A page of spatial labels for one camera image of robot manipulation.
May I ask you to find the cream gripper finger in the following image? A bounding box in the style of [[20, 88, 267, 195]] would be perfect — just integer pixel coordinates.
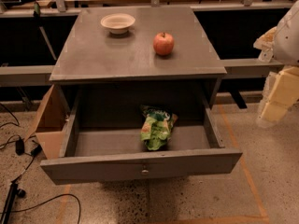
[[253, 27, 277, 63], [256, 66, 299, 128]]

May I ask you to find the green rice chip bag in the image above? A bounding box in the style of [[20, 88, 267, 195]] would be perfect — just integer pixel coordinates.
[[140, 105, 178, 151]]

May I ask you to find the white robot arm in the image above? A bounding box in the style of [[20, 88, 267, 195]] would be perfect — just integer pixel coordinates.
[[253, 1, 299, 128]]

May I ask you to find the round metal drawer knob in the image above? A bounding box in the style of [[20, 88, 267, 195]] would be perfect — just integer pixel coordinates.
[[141, 169, 149, 175]]

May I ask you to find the grey open top drawer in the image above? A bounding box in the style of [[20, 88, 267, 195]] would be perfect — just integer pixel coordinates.
[[41, 88, 242, 185]]

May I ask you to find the red apple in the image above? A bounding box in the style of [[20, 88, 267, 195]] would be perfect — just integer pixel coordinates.
[[153, 33, 174, 56]]

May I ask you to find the grey wooden cabinet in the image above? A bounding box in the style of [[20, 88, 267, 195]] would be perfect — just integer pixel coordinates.
[[50, 7, 226, 105]]

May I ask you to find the white paper bowl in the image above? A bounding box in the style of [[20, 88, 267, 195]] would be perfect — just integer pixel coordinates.
[[100, 13, 135, 35]]

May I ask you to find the brown cardboard box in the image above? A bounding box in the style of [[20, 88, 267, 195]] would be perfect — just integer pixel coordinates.
[[24, 85, 70, 159]]

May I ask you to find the black power adapter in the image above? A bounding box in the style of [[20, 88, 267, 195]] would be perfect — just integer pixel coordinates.
[[15, 138, 24, 155]]

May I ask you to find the black tripod leg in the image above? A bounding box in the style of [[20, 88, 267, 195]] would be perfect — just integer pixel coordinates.
[[0, 182, 26, 224]]

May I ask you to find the black floor cable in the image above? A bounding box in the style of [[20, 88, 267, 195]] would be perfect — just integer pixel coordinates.
[[0, 193, 82, 224]]

